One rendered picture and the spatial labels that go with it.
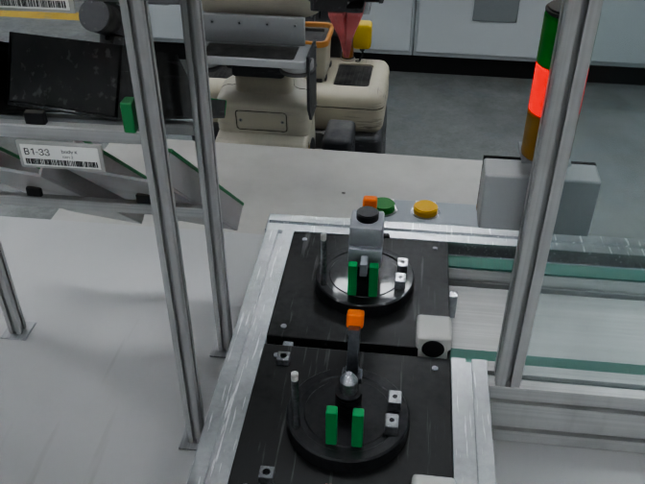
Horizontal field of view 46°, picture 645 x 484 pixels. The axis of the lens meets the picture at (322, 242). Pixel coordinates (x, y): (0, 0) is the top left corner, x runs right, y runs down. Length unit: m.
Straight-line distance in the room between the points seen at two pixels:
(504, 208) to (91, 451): 0.60
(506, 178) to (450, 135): 2.76
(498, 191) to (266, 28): 0.95
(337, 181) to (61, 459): 0.77
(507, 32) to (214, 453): 3.45
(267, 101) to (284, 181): 0.31
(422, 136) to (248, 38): 1.96
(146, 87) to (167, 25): 3.63
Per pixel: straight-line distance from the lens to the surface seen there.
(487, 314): 1.14
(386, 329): 1.02
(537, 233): 0.85
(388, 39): 4.14
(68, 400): 1.13
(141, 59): 0.72
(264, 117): 1.80
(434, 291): 1.08
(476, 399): 0.96
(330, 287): 1.05
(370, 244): 1.01
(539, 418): 1.02
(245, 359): 1.00
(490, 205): 0.85
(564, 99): 0.77
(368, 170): 1.57
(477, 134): 3.62
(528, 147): 0.82
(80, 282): 1.33
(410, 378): 0.95
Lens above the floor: 1.65
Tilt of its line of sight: 36 degrees down
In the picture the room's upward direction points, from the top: straight up
